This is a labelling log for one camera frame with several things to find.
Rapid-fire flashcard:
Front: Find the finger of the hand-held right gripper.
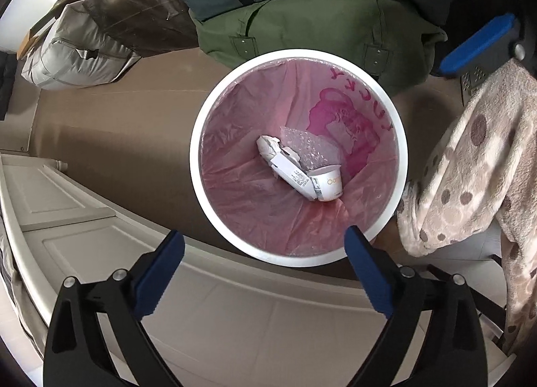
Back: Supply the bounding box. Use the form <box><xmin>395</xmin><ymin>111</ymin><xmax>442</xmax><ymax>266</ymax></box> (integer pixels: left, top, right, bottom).
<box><xmin>438</xmin><ymin>13</ymin><xmax>525</xmax><ymax>77</ymax></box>

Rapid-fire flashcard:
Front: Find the green duffel bag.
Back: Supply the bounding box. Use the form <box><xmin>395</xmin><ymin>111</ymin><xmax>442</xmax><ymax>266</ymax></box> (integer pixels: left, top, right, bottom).
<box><xmin>194</xmin><ymin>0</ymin><xmax>448</xmax><ymax>87</ymax></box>

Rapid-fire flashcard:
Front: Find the bubble wrap sheet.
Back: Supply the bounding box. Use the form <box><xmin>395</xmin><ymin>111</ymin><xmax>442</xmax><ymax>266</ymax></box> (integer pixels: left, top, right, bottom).
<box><xmin>280</xmin><ymin>126</ymin><xmax>341</xmax><ymax>175</ymax></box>

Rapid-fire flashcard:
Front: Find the white trash bin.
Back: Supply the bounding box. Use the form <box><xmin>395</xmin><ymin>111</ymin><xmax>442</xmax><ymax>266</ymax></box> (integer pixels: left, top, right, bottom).
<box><xmin>190</xmin><ymin>48</ymin><xmax>408</xmax><ymax>267</ymax></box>

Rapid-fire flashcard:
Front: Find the white paper cup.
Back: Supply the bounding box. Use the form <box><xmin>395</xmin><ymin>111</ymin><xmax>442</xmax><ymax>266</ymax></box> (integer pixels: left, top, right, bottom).
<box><xmin>309</xmin><ymin>163</ymin><xmax>345</xmax><ymax>202</ymax></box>

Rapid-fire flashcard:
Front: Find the white tissue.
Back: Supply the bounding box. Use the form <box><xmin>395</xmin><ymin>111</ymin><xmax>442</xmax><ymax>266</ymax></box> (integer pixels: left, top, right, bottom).
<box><xmin>256</xmin><ymin>134</ymin><xmax>283</xmax><ymax>162</ymax></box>

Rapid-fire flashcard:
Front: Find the transparent plastic bag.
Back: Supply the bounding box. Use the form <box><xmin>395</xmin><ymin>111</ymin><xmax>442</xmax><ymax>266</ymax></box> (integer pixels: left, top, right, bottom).
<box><xmin>82</xmin><ymin>0</ymin><xmax>200</xmax><ymax>55</ymax></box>

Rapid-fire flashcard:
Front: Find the pink plastic bin liner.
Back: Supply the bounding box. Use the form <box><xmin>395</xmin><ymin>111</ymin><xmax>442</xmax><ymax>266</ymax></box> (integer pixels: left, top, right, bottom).
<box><xmin>199</xmin><ymin>58</ymin><xmax>399</xmax><ymax>258</ymax></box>

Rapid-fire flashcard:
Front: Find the grey storage bag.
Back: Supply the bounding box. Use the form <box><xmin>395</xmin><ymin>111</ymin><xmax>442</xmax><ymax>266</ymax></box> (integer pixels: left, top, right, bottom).
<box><xmin>21</xmin><ymin>0</ymin><xmax>142</xmax><ymax>91</ymax></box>

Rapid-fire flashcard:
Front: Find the long white box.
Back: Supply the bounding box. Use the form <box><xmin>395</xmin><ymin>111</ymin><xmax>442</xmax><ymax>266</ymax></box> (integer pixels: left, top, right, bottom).
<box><xmin>268</xmin><ymin>147</ymin><xmax>320</xmax><ymax>202</ymax></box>

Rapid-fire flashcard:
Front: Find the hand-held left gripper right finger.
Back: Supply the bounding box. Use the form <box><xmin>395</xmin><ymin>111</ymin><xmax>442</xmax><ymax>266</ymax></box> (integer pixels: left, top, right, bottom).
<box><xmin>344</xmin><ymin>225</ymin><xmax>491</xmax><ymax>387</ymax></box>

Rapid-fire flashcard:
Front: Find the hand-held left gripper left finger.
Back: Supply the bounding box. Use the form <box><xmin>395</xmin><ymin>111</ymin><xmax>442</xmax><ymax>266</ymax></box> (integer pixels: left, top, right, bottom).
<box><xmin>42</xmin><ymin>229</ymin><xmax>186</xmax><ymax>387</ymax></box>

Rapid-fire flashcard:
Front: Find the polka dot beige blanket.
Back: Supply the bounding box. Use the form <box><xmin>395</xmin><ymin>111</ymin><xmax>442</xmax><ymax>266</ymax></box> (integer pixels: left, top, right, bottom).
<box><xmin>396</xmin><ymin>152</ymin><xmax>537</xmax><ymax>356</ymax></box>

